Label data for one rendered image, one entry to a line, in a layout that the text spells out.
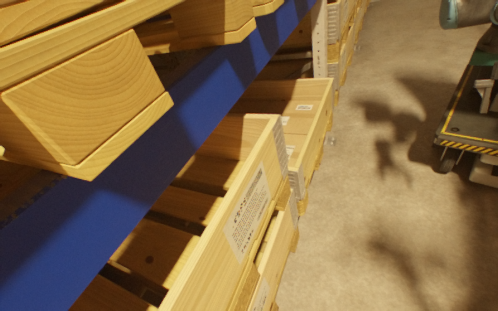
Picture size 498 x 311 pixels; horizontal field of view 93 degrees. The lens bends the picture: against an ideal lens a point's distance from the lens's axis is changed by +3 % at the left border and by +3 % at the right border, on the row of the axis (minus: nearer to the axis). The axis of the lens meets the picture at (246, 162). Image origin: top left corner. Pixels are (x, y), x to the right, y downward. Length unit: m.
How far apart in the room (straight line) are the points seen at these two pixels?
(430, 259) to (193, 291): 1.27
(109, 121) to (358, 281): 1.31
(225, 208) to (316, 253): 1.03
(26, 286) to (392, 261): 1.40
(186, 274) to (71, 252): 0.17
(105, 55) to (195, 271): 0.34
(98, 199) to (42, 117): 0.14
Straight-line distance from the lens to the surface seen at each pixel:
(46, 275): 0.37
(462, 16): 1.42
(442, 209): 1.72
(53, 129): 0.27
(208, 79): 0.50
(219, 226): 0.46
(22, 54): 0.26
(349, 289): 1.39
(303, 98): 1.68
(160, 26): 0.90
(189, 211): 0.77
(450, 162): 1.80
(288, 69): 1.88
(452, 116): 1.82
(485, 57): 1.56
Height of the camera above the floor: 1.31
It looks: 41 degrees down
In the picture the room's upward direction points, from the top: 19 degrees counter-clockwise
